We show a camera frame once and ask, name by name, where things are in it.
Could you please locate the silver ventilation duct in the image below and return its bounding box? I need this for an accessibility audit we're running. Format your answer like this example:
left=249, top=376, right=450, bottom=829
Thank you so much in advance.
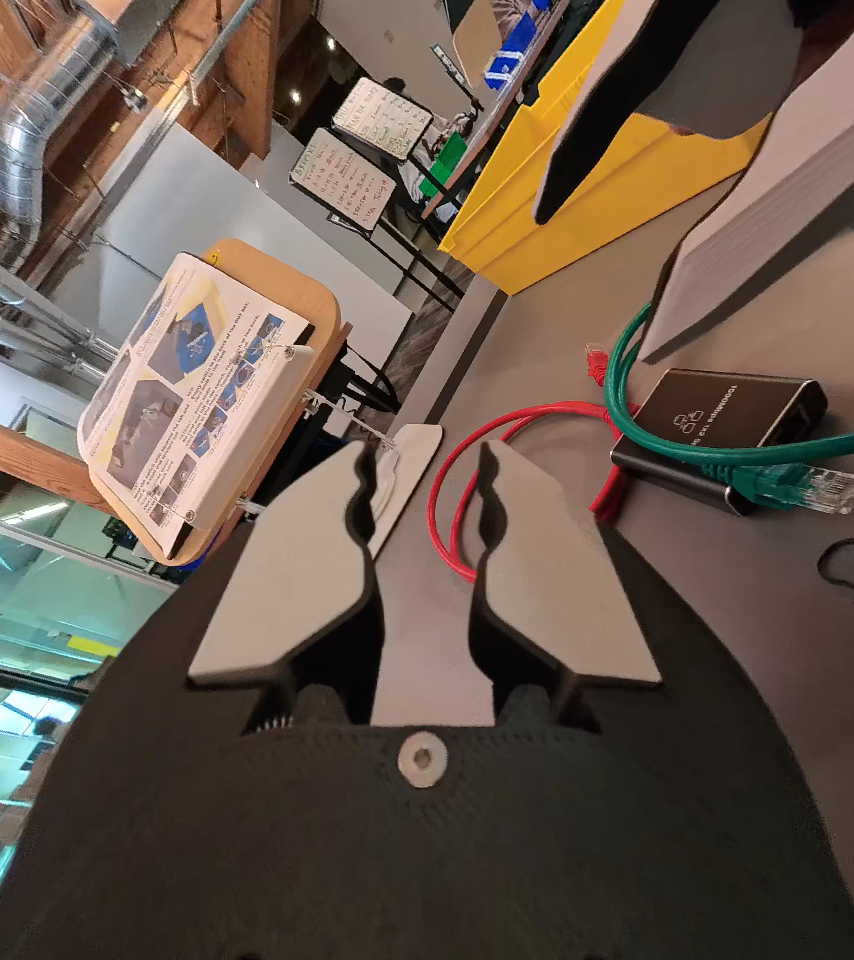
left=0, top=0, right=150, bottom=271

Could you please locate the green ethernet cable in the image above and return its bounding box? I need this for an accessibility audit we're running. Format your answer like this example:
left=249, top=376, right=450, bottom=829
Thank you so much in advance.
left=604, top=300, right=854, bottom=519

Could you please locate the blue storage box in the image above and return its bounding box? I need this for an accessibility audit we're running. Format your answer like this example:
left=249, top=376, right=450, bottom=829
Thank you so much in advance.
left=483, top=15, right=540, bottom=91

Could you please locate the red ethernet cable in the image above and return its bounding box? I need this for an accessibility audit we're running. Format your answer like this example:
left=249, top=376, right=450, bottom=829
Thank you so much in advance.
left=429, top=343, right=641, bottom=585

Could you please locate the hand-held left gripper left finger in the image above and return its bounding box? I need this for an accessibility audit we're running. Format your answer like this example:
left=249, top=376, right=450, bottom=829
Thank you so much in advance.
left=185, top=439, right=387, bottom=725

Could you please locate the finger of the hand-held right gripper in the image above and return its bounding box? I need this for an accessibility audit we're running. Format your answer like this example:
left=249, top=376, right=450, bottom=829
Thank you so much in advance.
left=532, top=0, right=803, bottom=228
left=640, top=41, right=854, bottom=367

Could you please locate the yellow plastic bin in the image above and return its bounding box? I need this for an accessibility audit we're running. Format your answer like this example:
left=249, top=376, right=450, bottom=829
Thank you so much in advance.
left=438, top=0, right=776, bottom=295

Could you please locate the whiteboard with handwriting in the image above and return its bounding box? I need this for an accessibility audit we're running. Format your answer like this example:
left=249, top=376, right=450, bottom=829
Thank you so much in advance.
left=331, top=76, right=434, bottom=165
left=289, top=127, right=398, bottom=234

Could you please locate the printed instruction sheet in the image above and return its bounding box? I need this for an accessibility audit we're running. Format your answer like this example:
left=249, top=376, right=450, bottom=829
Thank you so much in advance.
left=78, top=252, right=311, bottom=560

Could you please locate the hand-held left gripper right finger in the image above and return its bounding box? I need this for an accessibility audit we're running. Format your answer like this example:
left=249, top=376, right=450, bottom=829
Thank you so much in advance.
left=469, top=439, right=664, bottom=725

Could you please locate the black network switch box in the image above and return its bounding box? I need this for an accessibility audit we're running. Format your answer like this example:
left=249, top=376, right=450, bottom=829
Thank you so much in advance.
left=609, top=367, right=830, bottom=519

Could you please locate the green box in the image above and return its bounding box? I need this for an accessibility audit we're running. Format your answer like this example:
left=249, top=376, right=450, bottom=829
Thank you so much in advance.
left=427, top=131, right=469, bottom=192

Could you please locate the instruction sheet on wooden stand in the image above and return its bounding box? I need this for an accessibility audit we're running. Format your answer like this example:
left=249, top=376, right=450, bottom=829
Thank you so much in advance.
left=78, top=238, right=444, bottom=567

